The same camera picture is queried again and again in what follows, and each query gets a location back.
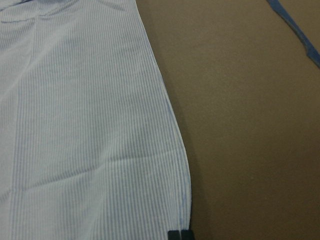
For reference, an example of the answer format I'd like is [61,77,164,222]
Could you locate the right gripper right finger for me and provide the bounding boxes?
[180,229,194,240]

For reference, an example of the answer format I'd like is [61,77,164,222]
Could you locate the blue striped button shirt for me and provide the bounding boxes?
[0,0,191,240]

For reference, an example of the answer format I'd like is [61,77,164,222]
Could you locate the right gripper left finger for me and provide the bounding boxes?
[167,230,181,240]

